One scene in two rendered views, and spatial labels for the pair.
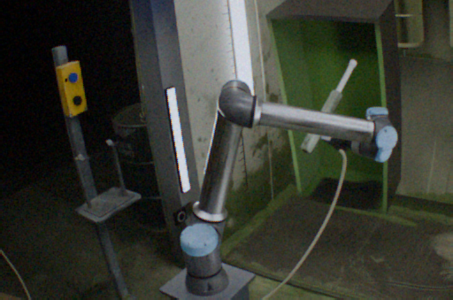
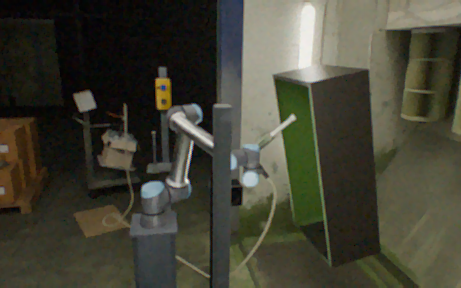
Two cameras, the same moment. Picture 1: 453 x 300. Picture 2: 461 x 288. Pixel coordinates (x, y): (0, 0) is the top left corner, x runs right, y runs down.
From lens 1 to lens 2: 166 cm
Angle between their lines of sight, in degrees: 39
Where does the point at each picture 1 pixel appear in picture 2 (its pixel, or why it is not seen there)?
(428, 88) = not seen: outside the picture
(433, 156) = not seen: outside the picture
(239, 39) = not seen: hidden behind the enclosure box
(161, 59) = (223, 94)
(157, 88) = not seen: hidden behind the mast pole
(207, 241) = (149, 190)
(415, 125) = not seen: outside the picture
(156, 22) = (223, 68)
